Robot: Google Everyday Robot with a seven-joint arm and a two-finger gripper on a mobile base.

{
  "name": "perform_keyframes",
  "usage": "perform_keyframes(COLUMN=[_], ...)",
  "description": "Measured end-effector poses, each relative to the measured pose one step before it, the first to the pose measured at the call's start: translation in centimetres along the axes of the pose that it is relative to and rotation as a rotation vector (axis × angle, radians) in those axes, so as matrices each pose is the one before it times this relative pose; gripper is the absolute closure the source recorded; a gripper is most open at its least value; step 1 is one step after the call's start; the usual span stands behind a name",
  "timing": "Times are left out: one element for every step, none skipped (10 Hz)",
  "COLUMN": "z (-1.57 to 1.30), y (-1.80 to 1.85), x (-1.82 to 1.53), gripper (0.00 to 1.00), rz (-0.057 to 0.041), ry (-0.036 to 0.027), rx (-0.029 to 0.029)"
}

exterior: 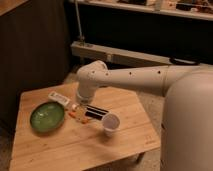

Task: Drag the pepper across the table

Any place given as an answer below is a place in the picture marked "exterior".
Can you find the black rectangular block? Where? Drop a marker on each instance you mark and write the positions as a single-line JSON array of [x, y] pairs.
[[95, 112]]

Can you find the white plastic cup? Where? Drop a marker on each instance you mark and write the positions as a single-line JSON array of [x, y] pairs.
[[110, 123]]

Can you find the orange pepper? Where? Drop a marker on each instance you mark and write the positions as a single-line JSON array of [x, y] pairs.
[[71, 114]]

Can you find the white rectangular box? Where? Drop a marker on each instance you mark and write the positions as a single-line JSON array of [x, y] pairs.
[[63, 100]]

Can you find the green round plate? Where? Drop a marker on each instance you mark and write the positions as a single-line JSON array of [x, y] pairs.
[[47, 117]]

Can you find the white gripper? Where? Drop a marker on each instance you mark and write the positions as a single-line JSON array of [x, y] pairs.
[[84, 95]]

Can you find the black handle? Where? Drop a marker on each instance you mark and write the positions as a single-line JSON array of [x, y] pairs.
[[183, 62]]

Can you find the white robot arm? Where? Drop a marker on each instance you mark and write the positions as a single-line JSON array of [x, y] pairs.
[[186, 94]]

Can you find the metal shelf rail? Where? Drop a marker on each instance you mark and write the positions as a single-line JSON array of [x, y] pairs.
[[118, 56]]

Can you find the vertical metal pole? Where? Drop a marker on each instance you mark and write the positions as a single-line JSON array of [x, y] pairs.
[[81, 36]]

